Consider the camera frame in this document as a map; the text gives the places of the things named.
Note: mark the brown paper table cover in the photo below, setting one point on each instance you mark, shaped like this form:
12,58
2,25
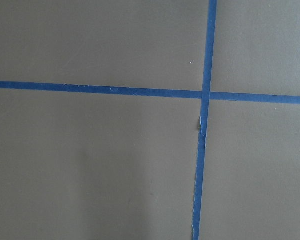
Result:
149,119

